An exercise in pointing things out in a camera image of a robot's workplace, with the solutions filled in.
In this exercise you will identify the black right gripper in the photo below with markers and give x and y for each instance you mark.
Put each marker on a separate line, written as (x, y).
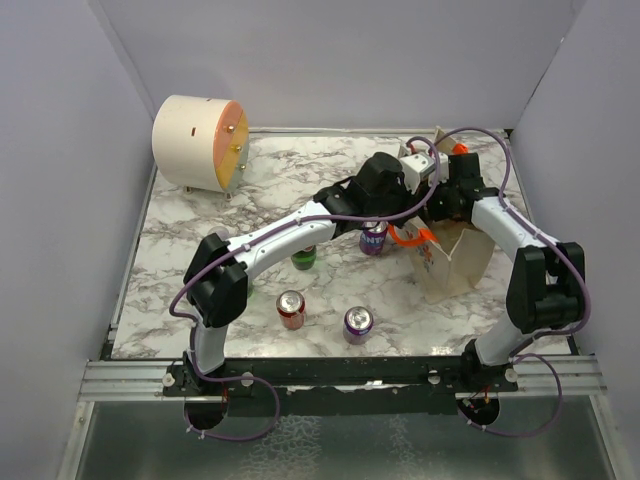
(431, 212)

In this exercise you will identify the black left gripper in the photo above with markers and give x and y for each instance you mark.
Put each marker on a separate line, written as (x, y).
(408, 197)

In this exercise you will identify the purple soda can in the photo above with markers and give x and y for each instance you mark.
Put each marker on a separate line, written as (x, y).
(372, 237)
(358, 322)

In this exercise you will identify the beige canvas tote bag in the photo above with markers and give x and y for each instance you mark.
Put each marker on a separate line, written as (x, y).
(449, 257)

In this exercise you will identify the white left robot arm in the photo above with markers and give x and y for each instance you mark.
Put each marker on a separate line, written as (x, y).
(216, 280)

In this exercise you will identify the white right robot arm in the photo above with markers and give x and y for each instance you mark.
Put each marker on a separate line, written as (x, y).
(547, 289)

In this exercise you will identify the purple soda can front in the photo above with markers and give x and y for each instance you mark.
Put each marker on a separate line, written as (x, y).
(358, 322)

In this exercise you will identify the red soda can front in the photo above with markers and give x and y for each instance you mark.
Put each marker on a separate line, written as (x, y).
(291, 306)

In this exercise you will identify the clear tub of paper clips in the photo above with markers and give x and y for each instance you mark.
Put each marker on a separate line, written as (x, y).
(222, 232)

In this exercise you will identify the round cream drawer cabinet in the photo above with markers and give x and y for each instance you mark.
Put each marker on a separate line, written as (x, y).
(201, 143)

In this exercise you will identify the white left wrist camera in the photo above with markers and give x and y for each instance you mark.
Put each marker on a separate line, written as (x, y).
(416, 168)

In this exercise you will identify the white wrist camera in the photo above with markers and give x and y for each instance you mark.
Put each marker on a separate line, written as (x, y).
(416, 168)
(441, 173)

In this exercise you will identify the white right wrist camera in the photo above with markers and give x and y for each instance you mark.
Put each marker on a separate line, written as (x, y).
(441, 173)

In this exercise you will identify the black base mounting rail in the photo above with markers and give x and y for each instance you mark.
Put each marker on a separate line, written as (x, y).
(337, 385)

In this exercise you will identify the aluminium frame rail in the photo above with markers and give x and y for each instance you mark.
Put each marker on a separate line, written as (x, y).
(143, 381)

